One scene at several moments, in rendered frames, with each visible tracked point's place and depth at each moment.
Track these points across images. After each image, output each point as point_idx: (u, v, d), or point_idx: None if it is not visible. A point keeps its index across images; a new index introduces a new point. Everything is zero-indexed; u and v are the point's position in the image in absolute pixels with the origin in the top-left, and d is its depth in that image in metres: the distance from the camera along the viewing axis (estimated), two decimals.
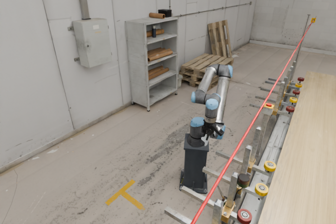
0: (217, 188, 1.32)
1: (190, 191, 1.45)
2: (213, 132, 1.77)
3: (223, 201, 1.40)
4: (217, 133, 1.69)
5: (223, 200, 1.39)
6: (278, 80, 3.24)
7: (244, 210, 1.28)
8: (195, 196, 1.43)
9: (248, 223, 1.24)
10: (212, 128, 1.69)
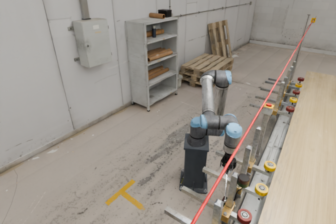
0: None
1: (190, 191, 1.45)
2: None
3: (224, 200, 1.40)
4: None
5: (225, 197, 1.41)
6: (278, 80, 3.24)
7: (244, 210, 1.28)
8: (195, 196, 1.43)
9: (248, 223, 1.24)
10: None
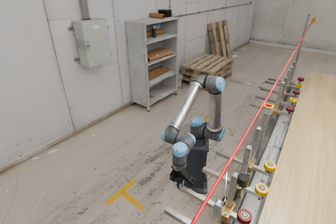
0: (226, 173, 1.45)
1: (190, 191, 1.45)
2: (182, 181, 1.48)
3: (224, 200, 1.40)
4: (188, 183, 1.41)
5: (225, 197, 1.41)
6: (278, 80, 3.24)
7: (244, 210, 1.28)
8: (195, 196, 1.43)
9: (248, 223, 1.24)
10: (182, 176, 1.41)
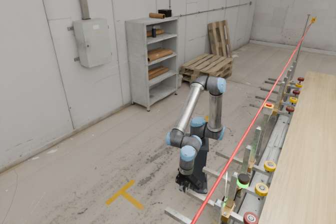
0: (226, 173, 1.45)
1: (196, 194, 1.43)
2: (188, 184, 1.46)
3: (224, 200, 1.40)
4: (194, 187, 1.38)
5: (225, 197, 1.41)
6: (278, 80, 3.24)
7: (251, 213, 1.26)
8: (200, 199, 1.41)
9: None
10: (188, 180, 1.39)
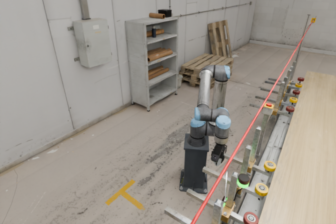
0: (226, 173, 1.45)
1: (196, 194, 1.43)
2: (219, 158, 1.48)
3: (224, 200, 1.40)
4: (212, 156, 1.43)
5: (225, 197, 1.41)
6: (278, 80, 3.24)
7: (251, 213, 1.26)
8: (200, 199, 1.41)
9: None
10: (215, 148, 1.45)
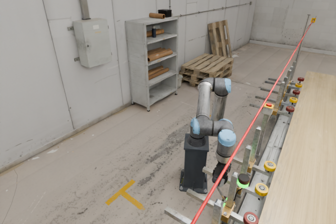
0: (217, 188, 1.31)
1: (196, 194, 1.43)
2: (221, 178, 1.27)
3: (223, 201, 1.40)
4: (213, 176, 1.22)
5: (223, 200, 1.39)
6: (278, 80, 3.24)
7: (251, 213, 1.26)
8: (200, 199, 1.41)
9: None
10: (217, 167, 1.24)
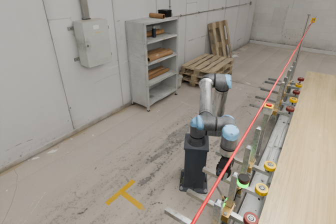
0: (216, 188, 1.31)
1: (196, 194, 1.43)
2: (225, 172, 1.31)
3: (223, 201, 1.40)
4: (217, 170, 1.26)
5: (223, 200, 1.39)
6: (278, 80, 3.24)
7: (251, 213, 1.26)
8: (200, 199, 1.41)
9: None
10: (220, 161, 1.28)
